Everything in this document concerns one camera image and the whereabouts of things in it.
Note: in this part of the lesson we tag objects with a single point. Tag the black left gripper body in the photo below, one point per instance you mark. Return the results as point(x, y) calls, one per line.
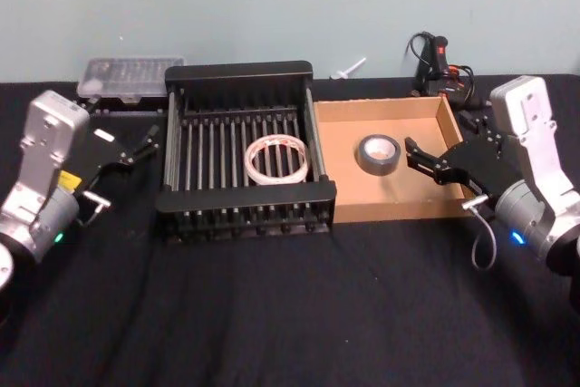
point(95, 151)

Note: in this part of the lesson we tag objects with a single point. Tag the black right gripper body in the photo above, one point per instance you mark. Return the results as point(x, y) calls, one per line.
point(480, 165)

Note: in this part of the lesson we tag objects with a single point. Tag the small white plastic piece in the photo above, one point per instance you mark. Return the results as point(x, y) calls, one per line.
point(349, 67)

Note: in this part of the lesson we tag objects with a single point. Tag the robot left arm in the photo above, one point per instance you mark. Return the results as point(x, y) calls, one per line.
point(45, 133)

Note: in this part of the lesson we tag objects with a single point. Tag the clear plastic case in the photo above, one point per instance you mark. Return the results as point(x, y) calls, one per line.
point(131, 70)

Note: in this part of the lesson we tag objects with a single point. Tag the roll of silver tape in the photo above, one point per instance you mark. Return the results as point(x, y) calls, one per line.
point(376, 165)

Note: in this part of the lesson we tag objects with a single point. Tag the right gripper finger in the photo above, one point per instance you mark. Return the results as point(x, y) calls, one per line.
point(423, 158)
point(485, 126)

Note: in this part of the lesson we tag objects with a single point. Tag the black table cloth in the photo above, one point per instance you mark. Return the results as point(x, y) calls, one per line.
point(226, 314)

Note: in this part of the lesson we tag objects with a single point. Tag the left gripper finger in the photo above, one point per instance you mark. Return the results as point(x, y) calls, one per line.
point(142, 147)

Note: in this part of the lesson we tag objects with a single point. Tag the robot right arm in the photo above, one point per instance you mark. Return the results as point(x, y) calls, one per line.
point(530, 133)

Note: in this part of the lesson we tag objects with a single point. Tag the black rack with steel bars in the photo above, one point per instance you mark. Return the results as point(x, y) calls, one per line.
point(240, 72)

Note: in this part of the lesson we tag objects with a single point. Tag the shallow brown cardboard tray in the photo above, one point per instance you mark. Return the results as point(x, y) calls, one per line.
point(344, 187)

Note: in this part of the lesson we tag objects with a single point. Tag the roll of white tape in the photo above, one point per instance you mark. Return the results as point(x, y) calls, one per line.
point(250, 171)

